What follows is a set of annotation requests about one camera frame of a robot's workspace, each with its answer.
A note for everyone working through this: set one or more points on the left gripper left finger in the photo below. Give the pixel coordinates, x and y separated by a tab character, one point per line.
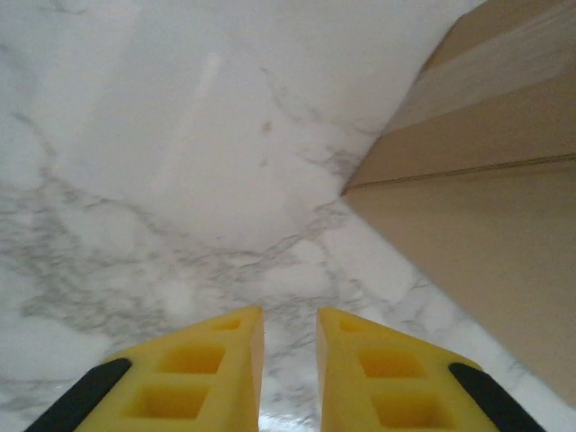
180	382

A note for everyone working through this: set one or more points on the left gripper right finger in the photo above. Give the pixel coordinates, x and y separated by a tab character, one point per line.
396	382

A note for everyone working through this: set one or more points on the narrow brown cardboard box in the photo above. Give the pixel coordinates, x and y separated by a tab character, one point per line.
486	202

